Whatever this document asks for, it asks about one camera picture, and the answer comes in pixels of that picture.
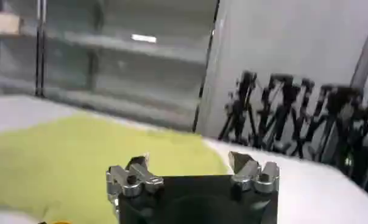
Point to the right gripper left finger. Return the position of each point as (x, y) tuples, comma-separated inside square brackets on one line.
[(132, 179)]

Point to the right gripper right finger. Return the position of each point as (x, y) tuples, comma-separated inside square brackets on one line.
[(254, 176)]

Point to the yellow-green shirt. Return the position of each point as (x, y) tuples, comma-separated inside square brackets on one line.
[(65, 167)]

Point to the empty grey display shelf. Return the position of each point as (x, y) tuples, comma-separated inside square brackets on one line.
[(126, 76)]

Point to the chrome pole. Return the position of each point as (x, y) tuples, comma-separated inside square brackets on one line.
[(40, 54)]

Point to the grey slanted pillar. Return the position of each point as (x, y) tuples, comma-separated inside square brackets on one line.
[(366, 54)]

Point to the cardboard box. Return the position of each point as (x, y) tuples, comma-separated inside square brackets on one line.
[(4, 22)]

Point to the black camera tripod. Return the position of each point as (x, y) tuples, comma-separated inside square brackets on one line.
[(242, 103), (345, 115), (307, 103), (281, 103)]

